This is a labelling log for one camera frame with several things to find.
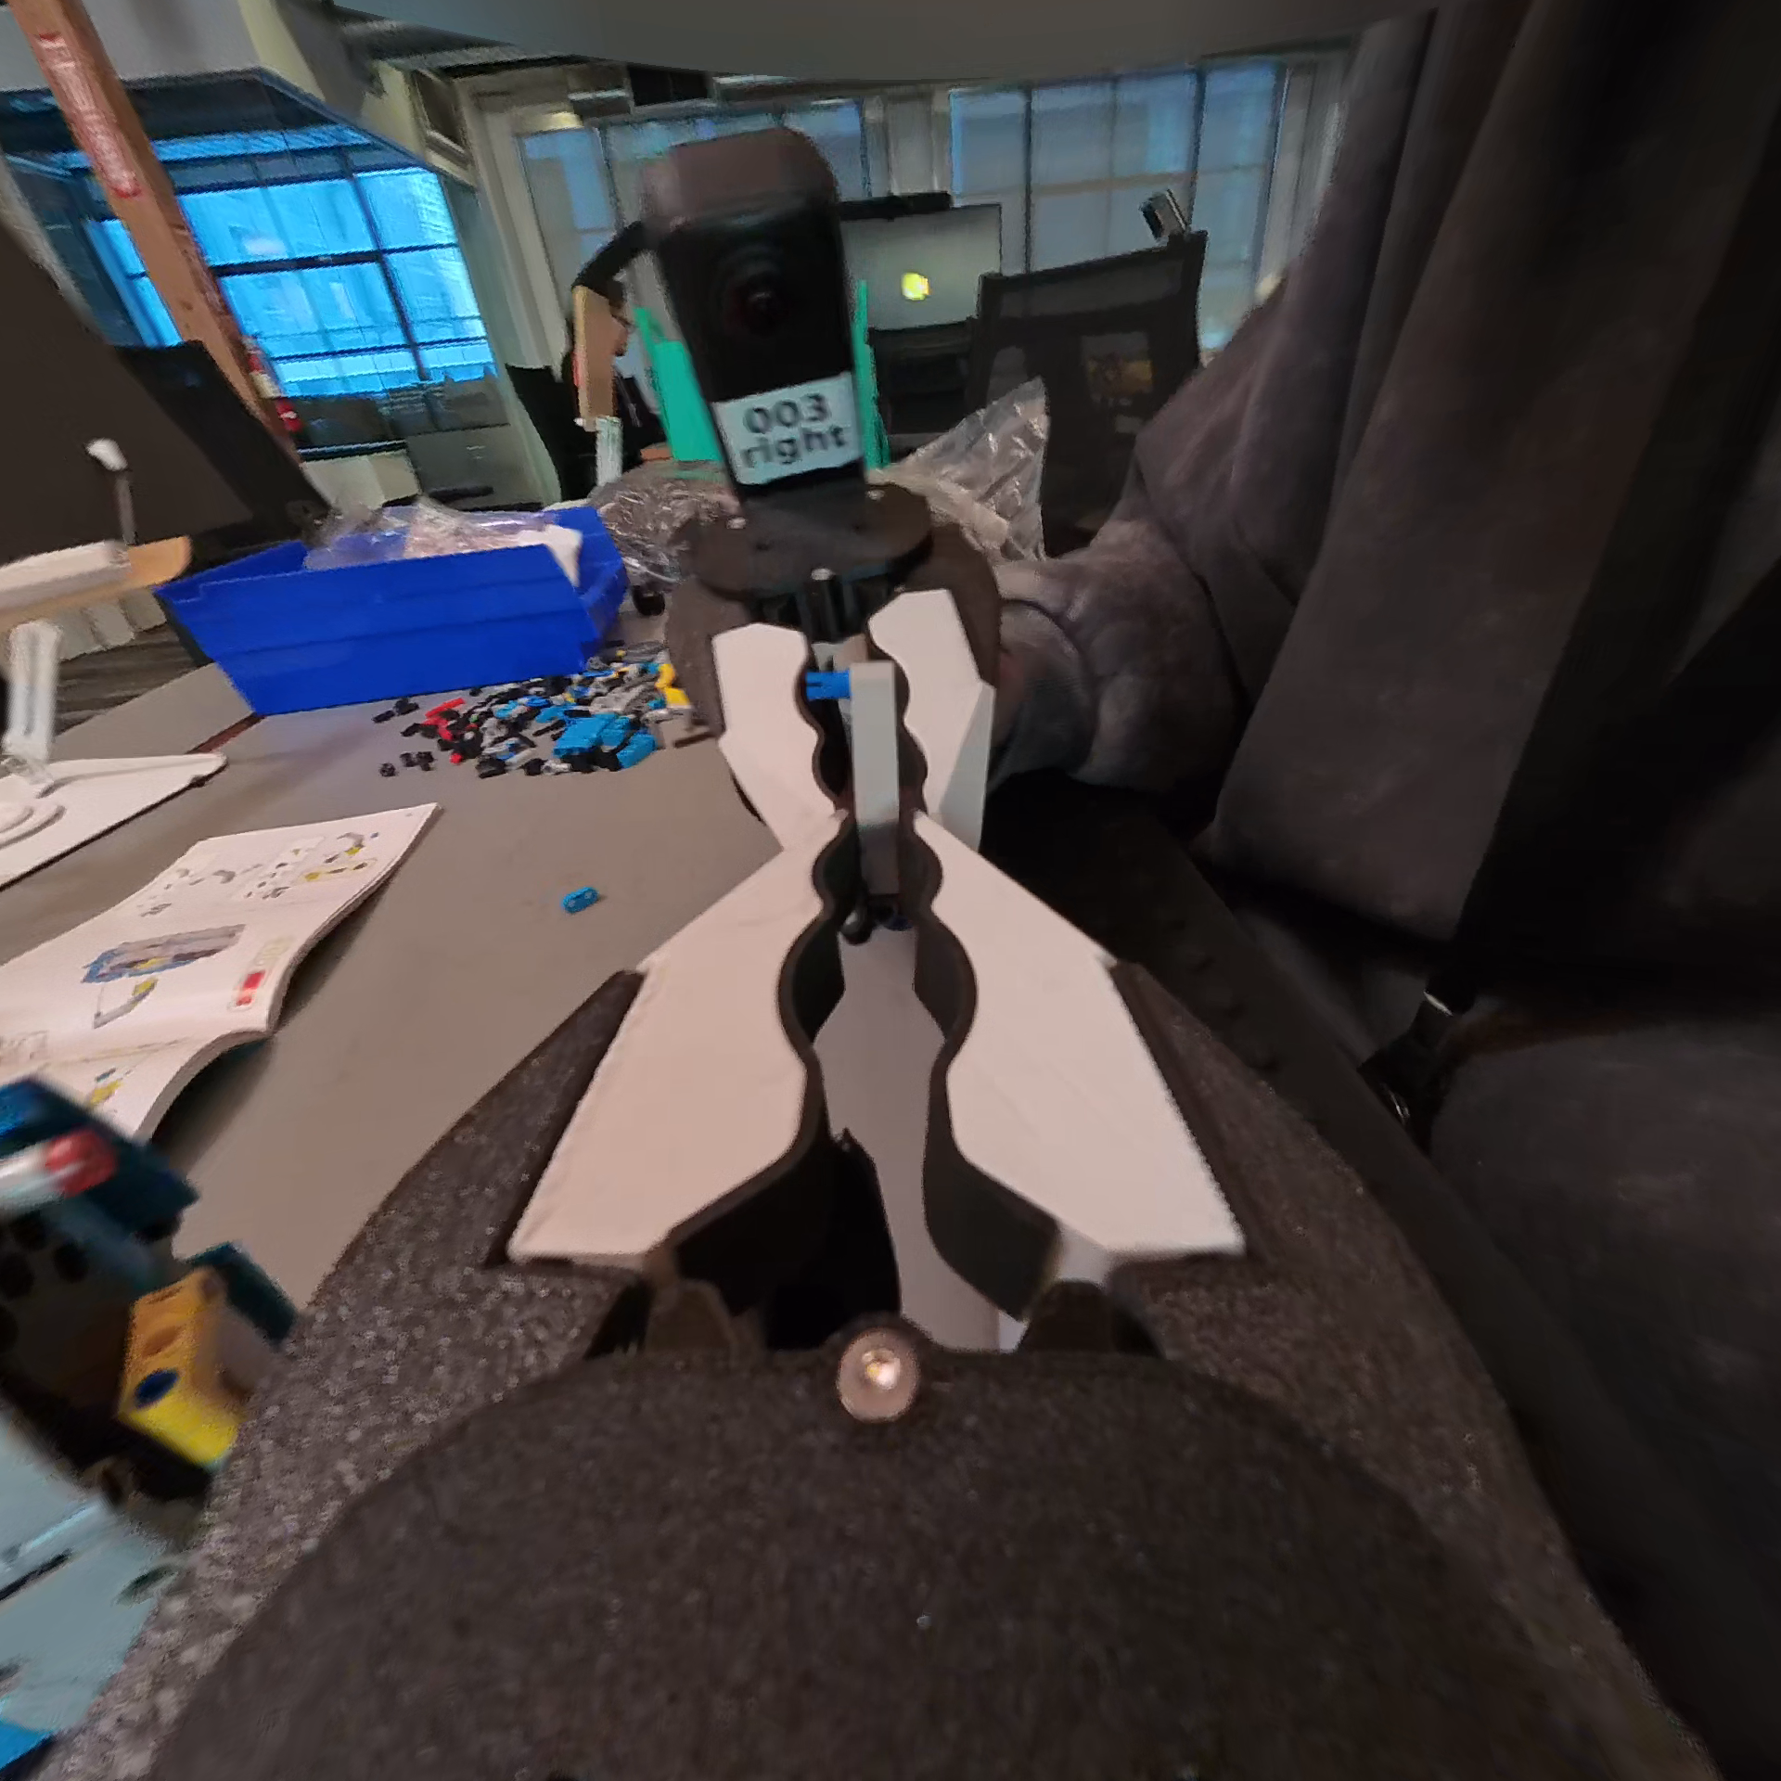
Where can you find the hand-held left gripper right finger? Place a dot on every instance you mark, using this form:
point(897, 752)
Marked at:
point(1087, 1114)

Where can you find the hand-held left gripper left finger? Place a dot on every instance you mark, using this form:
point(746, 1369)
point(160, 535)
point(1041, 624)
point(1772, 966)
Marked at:
point(669, 1114)

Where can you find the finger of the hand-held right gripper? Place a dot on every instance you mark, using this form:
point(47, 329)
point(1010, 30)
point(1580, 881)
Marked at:
point(766, 710)
point(953, 696)

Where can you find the grey angled beam assembly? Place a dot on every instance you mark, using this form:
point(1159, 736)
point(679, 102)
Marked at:
point(876, 766)

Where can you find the white desk stand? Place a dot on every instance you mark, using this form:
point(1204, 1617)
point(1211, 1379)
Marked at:
point(56, 806)

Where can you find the black curved bar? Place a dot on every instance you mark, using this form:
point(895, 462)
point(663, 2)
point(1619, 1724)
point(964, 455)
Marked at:
point(614, 258)

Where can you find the teal upright panel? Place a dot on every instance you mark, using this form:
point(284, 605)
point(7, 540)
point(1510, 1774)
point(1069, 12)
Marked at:
point(681, 404)

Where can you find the black monitor screen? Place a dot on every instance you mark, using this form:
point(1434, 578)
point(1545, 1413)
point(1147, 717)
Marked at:
point(931, 263)

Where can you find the black perforated pad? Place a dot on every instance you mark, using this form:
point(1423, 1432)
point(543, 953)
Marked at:
point(1183, 946)

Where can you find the pile of loose brick pieces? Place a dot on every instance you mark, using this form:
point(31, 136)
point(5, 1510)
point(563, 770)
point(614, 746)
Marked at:
point(557, 731)

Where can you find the clear plastic bag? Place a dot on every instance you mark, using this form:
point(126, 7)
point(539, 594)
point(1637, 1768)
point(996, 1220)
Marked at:
point(446, 538)
point(988, 459)

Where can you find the black mesh office chair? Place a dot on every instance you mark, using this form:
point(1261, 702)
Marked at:
point(1100, 362)

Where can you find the blue storage bin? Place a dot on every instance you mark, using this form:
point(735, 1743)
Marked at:
point(390, 627)

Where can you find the large paned window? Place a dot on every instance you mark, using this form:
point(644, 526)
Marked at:
point(320, 279)

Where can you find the red fire extinguisher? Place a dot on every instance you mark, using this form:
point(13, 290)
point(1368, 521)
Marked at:
point(273, 391)

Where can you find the white instruction booklet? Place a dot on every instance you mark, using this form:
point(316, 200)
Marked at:
point(182, 961)

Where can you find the blue toy brick robot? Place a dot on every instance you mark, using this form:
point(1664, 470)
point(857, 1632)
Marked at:
point(83, 1321)

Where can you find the black partition board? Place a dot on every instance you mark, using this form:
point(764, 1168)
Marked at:
point(83, 419)

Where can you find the wooden support post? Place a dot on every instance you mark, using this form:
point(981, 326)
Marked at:
point(138, 182)

